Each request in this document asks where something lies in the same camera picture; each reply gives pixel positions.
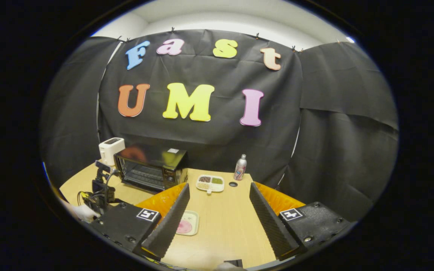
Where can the white toaster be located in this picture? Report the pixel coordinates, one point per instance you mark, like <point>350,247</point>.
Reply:
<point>110,150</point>

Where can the white divided grain dish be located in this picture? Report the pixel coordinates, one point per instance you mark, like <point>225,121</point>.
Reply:
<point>210,183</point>

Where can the black backdrop cloth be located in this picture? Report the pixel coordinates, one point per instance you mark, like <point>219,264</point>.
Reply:
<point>220,139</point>

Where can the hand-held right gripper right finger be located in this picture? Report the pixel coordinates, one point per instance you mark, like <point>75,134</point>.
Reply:
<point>269,222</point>

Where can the silver bottle with pink label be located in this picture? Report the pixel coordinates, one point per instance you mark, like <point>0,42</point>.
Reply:
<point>240,167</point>

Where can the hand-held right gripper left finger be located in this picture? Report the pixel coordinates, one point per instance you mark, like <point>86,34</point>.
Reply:
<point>171,222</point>

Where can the pale rectangular plate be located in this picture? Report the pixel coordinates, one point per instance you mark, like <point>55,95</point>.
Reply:
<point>192,220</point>

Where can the pink meat slice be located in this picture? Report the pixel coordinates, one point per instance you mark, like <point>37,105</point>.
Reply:
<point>185,227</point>

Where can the black electric oven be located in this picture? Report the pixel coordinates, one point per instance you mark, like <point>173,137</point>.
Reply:
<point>153,156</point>

